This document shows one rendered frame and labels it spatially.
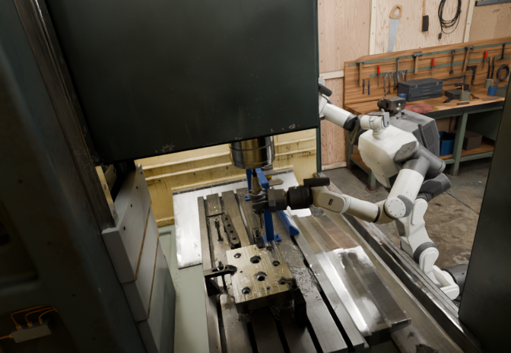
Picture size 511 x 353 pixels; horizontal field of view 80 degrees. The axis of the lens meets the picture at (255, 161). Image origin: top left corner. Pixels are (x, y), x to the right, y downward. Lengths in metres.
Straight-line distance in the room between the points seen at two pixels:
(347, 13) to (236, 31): 3.12
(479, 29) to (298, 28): 4.10
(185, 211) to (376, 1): 3.09
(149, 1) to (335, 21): 3.17
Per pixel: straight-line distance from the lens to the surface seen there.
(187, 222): 2.10
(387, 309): 1.58
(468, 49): 4.69
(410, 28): 4.32
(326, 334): 1.21
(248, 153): 0.99
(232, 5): 0.88
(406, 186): 1.30
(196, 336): 1.63
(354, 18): 3.98
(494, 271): 1.25
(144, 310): 1.11
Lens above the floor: 1.87
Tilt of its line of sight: 24 degrees down
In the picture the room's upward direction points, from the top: 7 degrees counter-clockwise
